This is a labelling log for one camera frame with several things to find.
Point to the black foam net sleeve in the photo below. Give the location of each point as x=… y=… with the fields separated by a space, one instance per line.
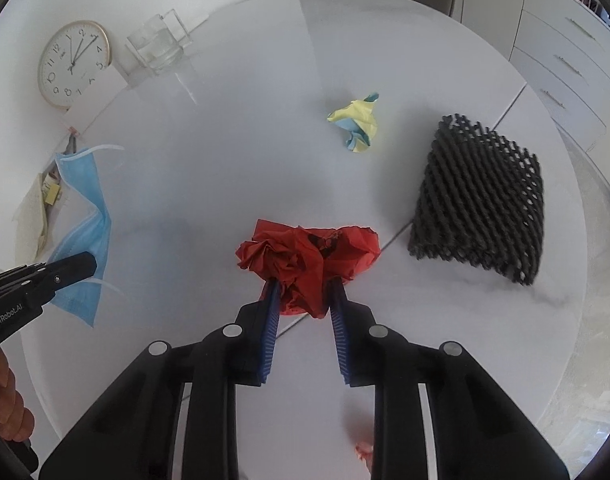
x=480 y=200

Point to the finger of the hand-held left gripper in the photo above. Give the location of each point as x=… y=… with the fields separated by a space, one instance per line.
x=65 y=272

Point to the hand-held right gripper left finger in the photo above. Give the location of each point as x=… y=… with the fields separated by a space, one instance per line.
x=270 y=335

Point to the pink clip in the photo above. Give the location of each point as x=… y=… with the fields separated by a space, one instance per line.
x=74 y=131

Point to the clear glass mug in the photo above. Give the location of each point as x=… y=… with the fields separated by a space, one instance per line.
x=160 y=42

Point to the red paper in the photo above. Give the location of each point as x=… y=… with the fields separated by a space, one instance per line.
x=295 y=255

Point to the crumpled yellow blue paper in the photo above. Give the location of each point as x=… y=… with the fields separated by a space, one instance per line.
x=357 y=122

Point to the white drawer unit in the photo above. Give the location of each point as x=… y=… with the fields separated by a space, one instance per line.
x=565 y=55

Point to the crumpled pink paper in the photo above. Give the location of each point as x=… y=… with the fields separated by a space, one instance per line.
x=364 y=452

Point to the person's left hand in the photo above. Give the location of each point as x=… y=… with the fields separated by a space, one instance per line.
x=7 y=405

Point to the blue face mask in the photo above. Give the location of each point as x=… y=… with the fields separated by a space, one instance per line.
x=85 y=200

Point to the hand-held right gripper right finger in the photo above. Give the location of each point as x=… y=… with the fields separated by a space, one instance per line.
x=342 y=335

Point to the round white wall clock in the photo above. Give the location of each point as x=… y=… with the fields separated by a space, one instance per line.
x=75 y=65

